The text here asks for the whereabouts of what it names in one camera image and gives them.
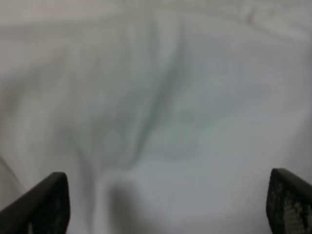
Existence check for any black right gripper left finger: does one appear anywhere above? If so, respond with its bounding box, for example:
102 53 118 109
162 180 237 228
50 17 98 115
0 172 71 234

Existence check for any white short sleeve t-shirt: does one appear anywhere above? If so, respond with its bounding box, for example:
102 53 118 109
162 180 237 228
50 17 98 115
0 0 312 234

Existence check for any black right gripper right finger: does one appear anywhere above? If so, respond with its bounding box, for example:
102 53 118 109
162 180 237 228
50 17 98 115
266 168 312 234

